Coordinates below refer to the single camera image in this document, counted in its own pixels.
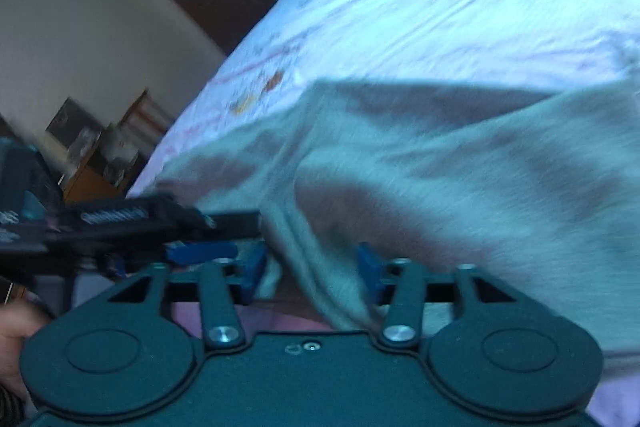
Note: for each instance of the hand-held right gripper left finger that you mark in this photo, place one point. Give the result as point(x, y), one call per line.
point(252, 274)

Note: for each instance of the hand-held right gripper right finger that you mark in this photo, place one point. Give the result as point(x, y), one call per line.
point(370, 277)

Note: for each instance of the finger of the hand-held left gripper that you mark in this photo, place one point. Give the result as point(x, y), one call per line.
point(205, 253)
point(235, 225)

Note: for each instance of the grey-beige pants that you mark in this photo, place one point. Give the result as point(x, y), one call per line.
point(425, 167)

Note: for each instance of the person's left hand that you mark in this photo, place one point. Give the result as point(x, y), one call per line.
point(15, 337)

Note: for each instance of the wooden cabinet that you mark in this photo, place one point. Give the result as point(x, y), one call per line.
point(90, 187)

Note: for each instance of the grey plastic-wrapped item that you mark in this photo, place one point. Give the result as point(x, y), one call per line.
point(84, 143)

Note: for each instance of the black paper bag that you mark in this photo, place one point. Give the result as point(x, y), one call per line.
point(67, 119)

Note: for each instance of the wooden chair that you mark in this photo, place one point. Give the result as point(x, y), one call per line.
point(145, 117)

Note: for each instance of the bed with floral sheet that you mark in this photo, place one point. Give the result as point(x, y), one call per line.
point(450, 7)

